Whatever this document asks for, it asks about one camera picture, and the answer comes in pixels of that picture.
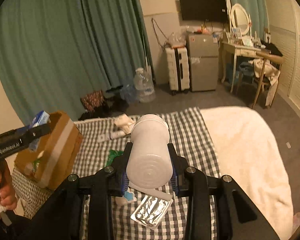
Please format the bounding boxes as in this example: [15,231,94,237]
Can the brown cardboard box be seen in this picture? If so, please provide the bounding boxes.
[14,111,83,191]

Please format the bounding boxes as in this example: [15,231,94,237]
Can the white cream tube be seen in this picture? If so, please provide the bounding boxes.
[96,130,130,143]

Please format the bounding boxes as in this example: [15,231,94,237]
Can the silver mini fridge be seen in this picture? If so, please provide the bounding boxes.
[187,34,219,92]

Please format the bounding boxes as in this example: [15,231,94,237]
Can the green medicine packet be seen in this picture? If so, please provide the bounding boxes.
[106,149,124,166]

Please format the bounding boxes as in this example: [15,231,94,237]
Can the floral patterned bag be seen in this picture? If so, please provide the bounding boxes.
[80,90,104,113]

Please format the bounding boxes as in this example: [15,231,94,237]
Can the white fluffy blanket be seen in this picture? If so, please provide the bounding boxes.
[200,106,294,239]

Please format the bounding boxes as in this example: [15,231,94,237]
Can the silver foil blister pack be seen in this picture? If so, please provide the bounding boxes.
[130,195,173,230]

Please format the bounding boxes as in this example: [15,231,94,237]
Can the white dressing table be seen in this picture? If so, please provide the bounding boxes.
[221,41,270,93]

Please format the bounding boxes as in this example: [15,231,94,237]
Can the black wall television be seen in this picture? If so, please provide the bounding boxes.
[179,0,229,23]

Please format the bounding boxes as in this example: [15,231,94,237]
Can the green window curtain right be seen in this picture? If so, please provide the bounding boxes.
[230,0,268,39]

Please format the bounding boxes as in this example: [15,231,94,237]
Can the small white blue packet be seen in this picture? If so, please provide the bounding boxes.
[115,188,137,206]

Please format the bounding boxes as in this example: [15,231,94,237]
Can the green checkered cloth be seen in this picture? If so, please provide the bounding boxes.
[12,106,222,240]

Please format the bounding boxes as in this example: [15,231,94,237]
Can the large green curtain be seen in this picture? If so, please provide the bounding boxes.
[0,0,152,124]

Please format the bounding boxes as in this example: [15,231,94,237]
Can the wooden chair with clothes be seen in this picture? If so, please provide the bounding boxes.
[236,51,284,109]

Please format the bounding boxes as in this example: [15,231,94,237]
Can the white louvered wardrobe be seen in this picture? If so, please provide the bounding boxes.
[265,0,300,109]

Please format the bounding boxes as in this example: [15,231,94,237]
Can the large clear water jug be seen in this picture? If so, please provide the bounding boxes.
[134,68,155,103]

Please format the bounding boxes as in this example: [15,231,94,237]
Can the crumpled white cloth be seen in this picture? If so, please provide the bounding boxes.
[114,114,135,134]

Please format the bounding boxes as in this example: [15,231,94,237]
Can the white gauze bandage roll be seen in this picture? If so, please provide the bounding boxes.
[126,114,173,189]

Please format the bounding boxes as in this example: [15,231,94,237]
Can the white oval vanity mirror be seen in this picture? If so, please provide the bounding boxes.
[230,3,251,36]

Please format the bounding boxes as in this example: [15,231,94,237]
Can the blue and white box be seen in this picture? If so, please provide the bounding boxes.
[29,111,50,151]

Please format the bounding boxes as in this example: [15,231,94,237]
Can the white hard suitcase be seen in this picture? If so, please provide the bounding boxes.
[165,47,190,95]

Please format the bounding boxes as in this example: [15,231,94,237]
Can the person's left hand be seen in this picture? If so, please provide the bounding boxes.
[0,160,18,210]

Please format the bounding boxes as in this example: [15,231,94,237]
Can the blue crushed water bottle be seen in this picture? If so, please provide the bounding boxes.
[120,84,138,104]

